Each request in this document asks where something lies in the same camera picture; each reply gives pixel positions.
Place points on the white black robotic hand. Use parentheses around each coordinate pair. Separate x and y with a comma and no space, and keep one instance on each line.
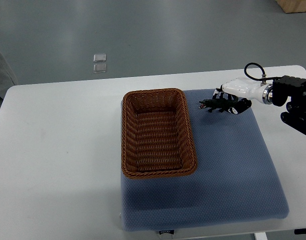
(245,90)

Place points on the dark toy crocodile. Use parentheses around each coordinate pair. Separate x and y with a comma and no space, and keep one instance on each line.
(222,104)

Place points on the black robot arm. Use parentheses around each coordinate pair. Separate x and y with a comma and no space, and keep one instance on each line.
(290,92)

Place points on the brown wicker basket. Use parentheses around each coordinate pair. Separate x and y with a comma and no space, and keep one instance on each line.
(156,135)

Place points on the blue foam cushion mat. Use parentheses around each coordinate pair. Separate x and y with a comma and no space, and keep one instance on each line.
(235,180)

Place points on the wooden box corner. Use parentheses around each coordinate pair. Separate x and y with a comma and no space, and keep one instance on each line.
(292,6)

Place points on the upper metal floor plate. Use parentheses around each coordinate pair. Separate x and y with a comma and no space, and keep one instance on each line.
(99,57)

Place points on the black table control panel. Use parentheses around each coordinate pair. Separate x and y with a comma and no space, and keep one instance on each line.
(300,231)

